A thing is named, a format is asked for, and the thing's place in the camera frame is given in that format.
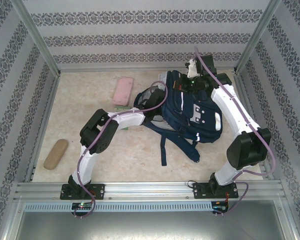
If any navy blue backpack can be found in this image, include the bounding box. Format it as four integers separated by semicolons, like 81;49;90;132
133;69;222;167

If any pink pencil case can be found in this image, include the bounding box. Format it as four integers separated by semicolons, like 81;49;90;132
112;76;135;107

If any green notebook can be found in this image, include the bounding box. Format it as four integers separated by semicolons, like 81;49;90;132
114;104;132;131

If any brown glasses case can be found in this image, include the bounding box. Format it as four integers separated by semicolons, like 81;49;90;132
43;138;69;171

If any right circuit board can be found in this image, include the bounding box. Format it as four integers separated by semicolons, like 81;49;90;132
213;201;230;213

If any circuit board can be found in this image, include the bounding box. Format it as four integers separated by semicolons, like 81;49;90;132
71;202;93;210
213;201;230;213

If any grey metal sheet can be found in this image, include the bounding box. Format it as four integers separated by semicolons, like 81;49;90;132
3;199;298;240

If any left circuit board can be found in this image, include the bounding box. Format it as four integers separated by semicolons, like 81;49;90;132
71;202;93;210

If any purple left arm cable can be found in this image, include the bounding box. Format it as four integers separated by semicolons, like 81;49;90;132
73;81;169;219

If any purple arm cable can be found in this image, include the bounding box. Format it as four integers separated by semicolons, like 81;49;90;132
193;46;276;219
73;81;169;219

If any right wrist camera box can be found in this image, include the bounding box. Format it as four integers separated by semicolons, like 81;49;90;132
184;58;203;79

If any aluminium table edge rail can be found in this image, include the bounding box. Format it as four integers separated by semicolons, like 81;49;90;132
233;73;275;181
58;66;237;74
24;74;61;183

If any aluminium frame post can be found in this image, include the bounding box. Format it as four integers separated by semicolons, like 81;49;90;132
11;0;62;77
234;0;283;75

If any aluminium mounting rail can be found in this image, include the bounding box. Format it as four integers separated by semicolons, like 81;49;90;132
13;181;283;201

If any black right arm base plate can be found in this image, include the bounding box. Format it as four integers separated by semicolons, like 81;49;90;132
192;182;240;200

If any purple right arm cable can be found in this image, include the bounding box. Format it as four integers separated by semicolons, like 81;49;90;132
193;46;276;219

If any grey slotted cable duct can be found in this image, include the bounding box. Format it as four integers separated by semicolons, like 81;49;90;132
23;201;213;213

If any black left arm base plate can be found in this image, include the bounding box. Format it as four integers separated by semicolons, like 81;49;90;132
59;183;106;201

